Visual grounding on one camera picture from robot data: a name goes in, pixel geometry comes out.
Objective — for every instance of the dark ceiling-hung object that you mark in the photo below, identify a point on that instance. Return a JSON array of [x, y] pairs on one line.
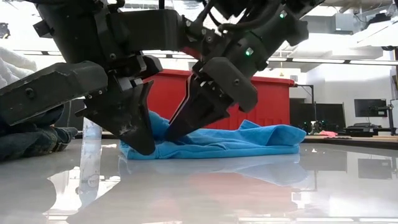
[[3, 30]]

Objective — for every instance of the pink cloth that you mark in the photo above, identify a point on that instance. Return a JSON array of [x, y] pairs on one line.
[[328, 133]]

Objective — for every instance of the small black monitor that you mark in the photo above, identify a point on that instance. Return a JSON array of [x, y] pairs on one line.
[[370, 108]]

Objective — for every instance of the large black monitor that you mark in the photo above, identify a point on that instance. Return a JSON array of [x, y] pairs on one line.
[[331, 115]]

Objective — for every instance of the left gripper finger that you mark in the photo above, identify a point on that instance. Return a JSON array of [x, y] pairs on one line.
[[147, 102], [56, 87]]

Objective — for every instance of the red plastic laundry bin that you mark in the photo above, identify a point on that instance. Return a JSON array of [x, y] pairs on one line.
[[273, 99]]

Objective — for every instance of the thin black frame stand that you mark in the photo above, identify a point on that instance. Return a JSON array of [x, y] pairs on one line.
[[308, 85]]

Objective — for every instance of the white garment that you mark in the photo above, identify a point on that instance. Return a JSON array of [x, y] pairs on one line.
[[12, 68]]

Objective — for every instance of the blue garment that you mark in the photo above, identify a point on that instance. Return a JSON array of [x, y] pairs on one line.
[[233, 143]]

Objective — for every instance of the black metal table frame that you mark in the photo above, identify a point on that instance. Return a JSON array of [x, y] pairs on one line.
[[357, 143]]

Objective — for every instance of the long ceiling light strip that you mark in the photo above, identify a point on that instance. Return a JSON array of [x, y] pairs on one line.
[[326, 60]]

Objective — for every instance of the blue air freshener spray bottle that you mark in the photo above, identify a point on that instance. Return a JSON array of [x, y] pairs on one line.
[[91, 130]]

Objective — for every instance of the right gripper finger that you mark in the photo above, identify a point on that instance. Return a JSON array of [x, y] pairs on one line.
[[184, 102], [230, 84]]

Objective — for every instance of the dark denim jeans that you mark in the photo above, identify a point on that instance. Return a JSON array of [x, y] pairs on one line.
[[31, 140]]

